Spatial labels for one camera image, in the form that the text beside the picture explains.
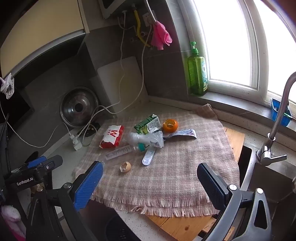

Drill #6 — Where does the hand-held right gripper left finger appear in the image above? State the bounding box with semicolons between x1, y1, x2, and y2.
25;160;104;241

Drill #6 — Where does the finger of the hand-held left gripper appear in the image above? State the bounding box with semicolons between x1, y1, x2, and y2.
35;155;63;186
14;151;47;173

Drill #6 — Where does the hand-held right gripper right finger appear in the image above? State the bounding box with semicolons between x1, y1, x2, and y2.
197;163;272;241

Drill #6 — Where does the broken eggshell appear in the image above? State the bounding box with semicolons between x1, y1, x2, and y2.
120;161;132;173

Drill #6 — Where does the clear plastic bottle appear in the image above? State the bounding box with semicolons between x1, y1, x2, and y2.
98;142;147;166

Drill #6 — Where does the red white snack packet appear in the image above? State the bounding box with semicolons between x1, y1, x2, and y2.
100;125;125;149

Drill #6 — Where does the blue white sachet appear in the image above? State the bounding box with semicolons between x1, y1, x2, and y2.
163;129;197;141

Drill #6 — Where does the clear plastic strip wrapper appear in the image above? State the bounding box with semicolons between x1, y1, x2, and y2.
142;148;157;166

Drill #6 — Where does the orange plastic cup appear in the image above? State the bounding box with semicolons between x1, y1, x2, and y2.
162;119;179;133

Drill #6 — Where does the green white milk carton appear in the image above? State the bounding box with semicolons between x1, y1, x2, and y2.
134;113;162;135

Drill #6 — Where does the person's left forearm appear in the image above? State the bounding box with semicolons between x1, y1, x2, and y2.
0;205;26;241

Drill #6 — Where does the white power strip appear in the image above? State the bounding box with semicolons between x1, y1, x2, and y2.
69;134;84;151

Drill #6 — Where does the pink plaid fringed cloth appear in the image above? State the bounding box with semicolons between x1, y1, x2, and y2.
73;108;241;218

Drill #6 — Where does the steel sink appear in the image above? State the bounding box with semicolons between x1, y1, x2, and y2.
237;145;296;241

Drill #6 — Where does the wooden board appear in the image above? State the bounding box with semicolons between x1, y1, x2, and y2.
144;127;245;241

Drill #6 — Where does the steel pot lid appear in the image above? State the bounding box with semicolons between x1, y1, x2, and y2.
60;87;100;128

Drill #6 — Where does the white plastic clip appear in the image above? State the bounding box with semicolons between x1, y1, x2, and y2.
0;73;15;100

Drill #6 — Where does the small blue sponge basket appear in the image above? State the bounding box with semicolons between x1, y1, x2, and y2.
270;98;293;127

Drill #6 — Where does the white appliance box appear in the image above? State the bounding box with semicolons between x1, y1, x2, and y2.
89;56;148;114

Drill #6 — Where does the green soap pump bottle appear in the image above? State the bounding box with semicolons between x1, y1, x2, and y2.
187;41;208;96

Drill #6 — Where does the steel faucet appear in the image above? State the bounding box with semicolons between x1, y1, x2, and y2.
256;71;296;166

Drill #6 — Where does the pink rag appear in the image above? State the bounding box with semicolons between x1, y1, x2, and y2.
151;20;173;50

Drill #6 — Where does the white water heater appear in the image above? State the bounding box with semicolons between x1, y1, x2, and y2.
98;0;167;19

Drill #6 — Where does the cream wall cabinet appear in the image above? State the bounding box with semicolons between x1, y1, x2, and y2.
0;0;90;79

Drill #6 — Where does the white window frame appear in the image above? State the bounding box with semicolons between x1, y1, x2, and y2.
178;0;296;109

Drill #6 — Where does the yellow gas hose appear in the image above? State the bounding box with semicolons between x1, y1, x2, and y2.
134;9;152;48

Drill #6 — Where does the white wall socket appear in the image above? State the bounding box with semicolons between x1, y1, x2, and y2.
143;12;156;25

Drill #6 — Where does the flexible metal hose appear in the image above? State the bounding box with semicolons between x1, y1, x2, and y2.
146;0;156;20

